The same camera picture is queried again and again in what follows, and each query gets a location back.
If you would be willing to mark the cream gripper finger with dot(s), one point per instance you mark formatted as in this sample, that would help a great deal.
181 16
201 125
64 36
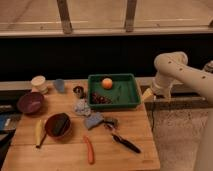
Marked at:
147 95

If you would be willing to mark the light grey towel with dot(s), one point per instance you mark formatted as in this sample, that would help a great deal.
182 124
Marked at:
82 108

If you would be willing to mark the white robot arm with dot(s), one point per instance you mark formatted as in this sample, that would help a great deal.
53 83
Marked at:
174 66

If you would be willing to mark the green plastic tray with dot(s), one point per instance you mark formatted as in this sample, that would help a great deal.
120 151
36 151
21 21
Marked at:
123 94

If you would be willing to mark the orange ball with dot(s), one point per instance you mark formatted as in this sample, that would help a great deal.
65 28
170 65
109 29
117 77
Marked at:
107 83

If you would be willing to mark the dark red grapes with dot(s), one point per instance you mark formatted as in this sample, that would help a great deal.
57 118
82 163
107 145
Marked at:
99 99

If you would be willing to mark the blue cloth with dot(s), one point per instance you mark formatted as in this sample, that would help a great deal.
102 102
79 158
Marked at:
93 120

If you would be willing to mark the small dark metal cup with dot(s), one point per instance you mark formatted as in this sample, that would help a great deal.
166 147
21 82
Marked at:
79 91

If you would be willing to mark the orange carrot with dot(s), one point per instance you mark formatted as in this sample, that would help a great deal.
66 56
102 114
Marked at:
90 151

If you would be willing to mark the blue cup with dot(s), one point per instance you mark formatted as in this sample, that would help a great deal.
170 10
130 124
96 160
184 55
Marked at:
59 85

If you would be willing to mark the dark red bowl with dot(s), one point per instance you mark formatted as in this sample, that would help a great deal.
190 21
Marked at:
58 125

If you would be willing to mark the cream stacked cups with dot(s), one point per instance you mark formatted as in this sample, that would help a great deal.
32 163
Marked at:
39 83

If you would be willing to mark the yellow banana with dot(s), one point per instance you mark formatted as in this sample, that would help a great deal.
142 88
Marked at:
39 128

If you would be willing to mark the purple bowl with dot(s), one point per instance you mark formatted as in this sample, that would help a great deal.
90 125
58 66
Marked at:
30 102

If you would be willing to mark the blue object at left edge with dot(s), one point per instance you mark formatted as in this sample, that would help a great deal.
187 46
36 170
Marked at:
5 123

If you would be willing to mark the black handled brush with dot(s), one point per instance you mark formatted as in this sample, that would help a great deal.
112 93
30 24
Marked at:
111 124

